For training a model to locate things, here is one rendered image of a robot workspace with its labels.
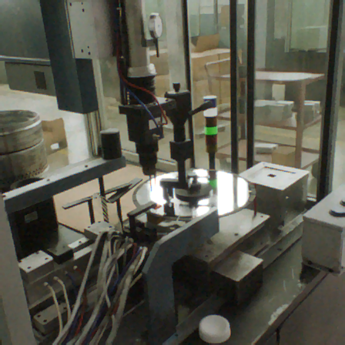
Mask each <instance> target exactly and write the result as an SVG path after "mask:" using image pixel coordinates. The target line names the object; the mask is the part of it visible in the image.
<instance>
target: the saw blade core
mask: <svg viewBox="0 0 345 345"><path fill-rule="evenodd" d="M196 173H197V174H198V176H209V179H198V181H200V182H205V183H208V184H210V185H212V186H213V192H212V193H211V194H210V195H209V196H207V197H204V198H201V199H183V198H179V197H178V196H177V195H176V194H175V191H174V199H172V200H171V201H168V202H166V201H165V200H164V199H162V187H159V180H160V179H161V178H172V179H176V176H177V175H178V173H177V172H175V173H170V174H167V175H164V176H160V177H157V178H156V193H157V195H155V188H154V179H152V193H151V192H150V184H149V181H148V182H147V183H146V184H144V185H142V186H141V187H139V191H138V192H137V200H138V202H139V205H140V206H141V205H143V204H145V203H147V202H149V201H151V200H152V201H155V202H157V203H159V204H162V207H161V208H159V209H157V210H154V209H149V211H150V212H154V213H156V214H159V215H162V216H170V217H176V218H194V219H195V217H198V216H200V215H202V214H203V213H205V212H206V211H208V210H210V209H212V208H213V207H217V208H219V214H222V213H228V212H229V211H231V210H234V209H236V208H238V207H240V206H242V205H243V204H244V203H245V202H246V201H248V199H249V198H250V196H251V193H252V192H246V190H251V188H250V186H249V185H248V184H247V183H246V182H245V181H243V180H242V179H240V178H238V177H236V176H233V175H229V174H227V173H224V172H216V171H205V170H196ZM179 216H180V217H179Z"/></svg>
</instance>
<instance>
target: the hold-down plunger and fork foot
mask: <svg viewBox="0 0 345 345"><path fill-rule="evenodd" d="M177 163H178V179H172V178H161V179H160V180H159V187H162V199H164V200H165V201H169V198H168V194H171V196H172V199H174V189H173V188H177V189H189V187H190V186H191V180H190V179H186V163H185V162H177Z"/></svg>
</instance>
